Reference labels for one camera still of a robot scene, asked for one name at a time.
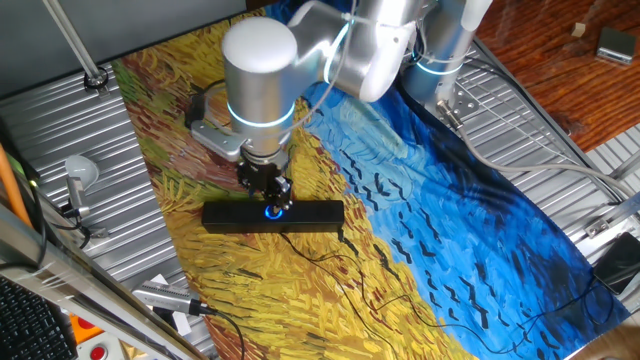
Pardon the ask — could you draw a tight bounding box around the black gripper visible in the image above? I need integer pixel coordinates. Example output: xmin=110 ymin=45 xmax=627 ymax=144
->
xmin=237 ymin=154 xmax=294 ymax=211

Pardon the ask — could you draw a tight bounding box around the black soundbar speaker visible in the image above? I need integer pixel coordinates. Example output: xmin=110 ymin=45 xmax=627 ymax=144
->
xmin=201 ymin=199 xmax=346 ymax=235

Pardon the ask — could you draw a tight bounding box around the Van Gogh painting print cloth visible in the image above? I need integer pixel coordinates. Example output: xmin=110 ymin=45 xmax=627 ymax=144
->
xmin=110 ymin=0 xmax=632 ymax=360

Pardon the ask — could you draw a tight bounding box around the white round lamp head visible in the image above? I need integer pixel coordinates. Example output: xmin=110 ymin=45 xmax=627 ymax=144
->
xmin=64 ymin=154 xmax=100 ymax=190

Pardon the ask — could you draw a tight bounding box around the orange box red button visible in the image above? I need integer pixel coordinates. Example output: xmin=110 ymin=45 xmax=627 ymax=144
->
xmin=69 ymin=313 xmax=104 ymax=346

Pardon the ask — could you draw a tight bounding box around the grey box red button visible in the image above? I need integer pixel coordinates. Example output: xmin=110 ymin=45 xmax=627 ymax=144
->
xmin=77 ymin=339 xmax=126 ymax=360

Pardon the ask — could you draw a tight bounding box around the grey metal stand pole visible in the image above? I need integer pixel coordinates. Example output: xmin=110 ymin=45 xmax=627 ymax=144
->
xmin=41 ymin=0 xmax=111 ymax=97

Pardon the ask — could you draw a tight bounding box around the orange rod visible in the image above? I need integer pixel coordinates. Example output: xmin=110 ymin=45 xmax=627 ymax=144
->
xmin=0 ymin=143 xmax=34 ymax=229

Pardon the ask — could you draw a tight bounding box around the black keyboard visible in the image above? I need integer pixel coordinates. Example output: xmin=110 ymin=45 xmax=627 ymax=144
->
xmin=0 ymin=276 xmax=79 ymax=360

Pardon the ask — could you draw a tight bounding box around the black flat device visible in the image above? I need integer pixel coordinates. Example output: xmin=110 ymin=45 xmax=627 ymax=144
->
xmin=593 ymin=231 xmax=640 ymax=297

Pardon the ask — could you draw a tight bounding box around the small grey metal box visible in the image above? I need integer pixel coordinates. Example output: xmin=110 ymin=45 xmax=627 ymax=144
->
xmin=596 ymin=26 xmax=638 ymax=66

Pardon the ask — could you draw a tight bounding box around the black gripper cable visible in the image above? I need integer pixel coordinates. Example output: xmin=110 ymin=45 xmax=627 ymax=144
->
xmin=183 ymin=79 xmax=226 ymax=130

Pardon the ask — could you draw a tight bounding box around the thin black speaker cable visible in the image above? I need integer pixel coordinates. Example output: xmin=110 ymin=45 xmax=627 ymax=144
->
xmin=309 ymin=249 xmax=617 ymax=357
xmin=279 ymin=232 xmax=401 ymax=360

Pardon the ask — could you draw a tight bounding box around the black camera cable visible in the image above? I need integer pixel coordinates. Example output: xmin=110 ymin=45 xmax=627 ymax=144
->
xmin=199 ymin=303 xmax=246 ymax=360

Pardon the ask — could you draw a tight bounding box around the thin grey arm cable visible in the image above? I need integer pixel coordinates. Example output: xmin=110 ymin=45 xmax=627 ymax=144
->
xmin=284 ymin=0 xmax=359 ymax=136

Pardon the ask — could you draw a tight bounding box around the silver ribbed camera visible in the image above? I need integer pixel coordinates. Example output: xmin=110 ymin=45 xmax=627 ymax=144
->
xmin=132 ymin=279 xmax=206 ymax=317

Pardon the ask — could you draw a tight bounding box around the aluminium frame bar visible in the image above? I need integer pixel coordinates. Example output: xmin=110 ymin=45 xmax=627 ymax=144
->
xmin=0 ymin=202 xmax=209 ymax=360

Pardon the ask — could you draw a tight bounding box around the black cable by frame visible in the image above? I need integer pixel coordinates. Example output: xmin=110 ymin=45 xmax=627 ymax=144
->
xmin=0 ymin=184 xmax=50 ymax=274

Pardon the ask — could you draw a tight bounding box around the grey arm conduit hose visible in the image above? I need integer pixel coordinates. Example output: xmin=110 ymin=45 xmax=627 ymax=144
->
xmin=435 ymin=99 xmax=640 ymax=199

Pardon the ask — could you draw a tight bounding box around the silver metal bracket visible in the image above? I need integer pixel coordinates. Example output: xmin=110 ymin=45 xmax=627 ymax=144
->
xmin=583 ymin=192 xmax=640 ymax=240

